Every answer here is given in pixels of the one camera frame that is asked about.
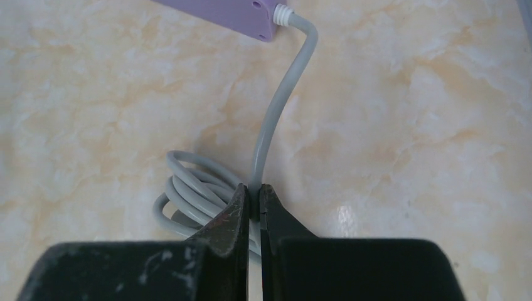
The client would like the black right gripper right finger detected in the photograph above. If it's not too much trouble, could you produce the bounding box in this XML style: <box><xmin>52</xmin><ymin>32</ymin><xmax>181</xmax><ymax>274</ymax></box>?
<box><xmin>258</xmin><ymin>184</ymin><xmax>465</xmax><ymax>300</ymax></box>

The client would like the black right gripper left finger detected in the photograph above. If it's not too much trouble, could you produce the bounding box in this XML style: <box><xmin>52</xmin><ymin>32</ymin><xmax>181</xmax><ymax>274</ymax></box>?
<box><xmin>18</xmin><ymin>184</ymin><xmax>250</xmax><ymax>300</ymax></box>

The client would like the grey cable of purple strip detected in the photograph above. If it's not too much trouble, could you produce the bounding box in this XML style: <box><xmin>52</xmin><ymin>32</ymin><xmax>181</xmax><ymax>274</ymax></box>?
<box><xmin>152</xmin><ymin>4</ymin><xmax>319</xmax><ymax>256</ymax></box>

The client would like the purple power strip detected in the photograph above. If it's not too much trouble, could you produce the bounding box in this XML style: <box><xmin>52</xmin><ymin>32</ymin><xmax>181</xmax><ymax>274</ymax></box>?
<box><xmin>157</xmin><ymin>0</ymin><xmax>287</xmax><ymax>42</ymax></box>

